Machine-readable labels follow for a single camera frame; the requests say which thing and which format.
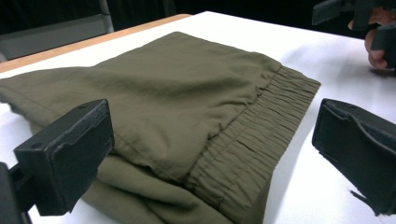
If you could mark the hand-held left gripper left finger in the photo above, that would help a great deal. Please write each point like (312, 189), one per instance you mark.
(65, 161)

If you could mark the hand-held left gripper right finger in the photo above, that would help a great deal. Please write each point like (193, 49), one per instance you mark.
(358, 149)

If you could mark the olive green pants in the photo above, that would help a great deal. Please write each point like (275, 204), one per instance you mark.
(186, 93)

